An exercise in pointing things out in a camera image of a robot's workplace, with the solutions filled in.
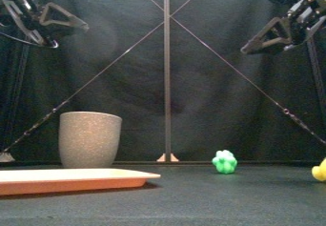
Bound yellow toy fruit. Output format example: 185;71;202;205
312;157;326;182

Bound orange rectangular tray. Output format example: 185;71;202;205
0;168;162;196

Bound black backdrop cloth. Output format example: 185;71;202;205
0;0;326;164

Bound green toy grapes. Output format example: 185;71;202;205
211;149;239;175

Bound vertical metal frame post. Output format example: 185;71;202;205
163;0;174;163

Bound orange post foot bracket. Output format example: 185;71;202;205
155;153;181;163

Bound white corner foot bracket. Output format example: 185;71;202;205
0;152;16;163

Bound thin diagonal brace wire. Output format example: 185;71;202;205
0;0;214;154
127;0;326;146

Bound grey speckled cup bowl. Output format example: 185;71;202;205
58;111;123;170

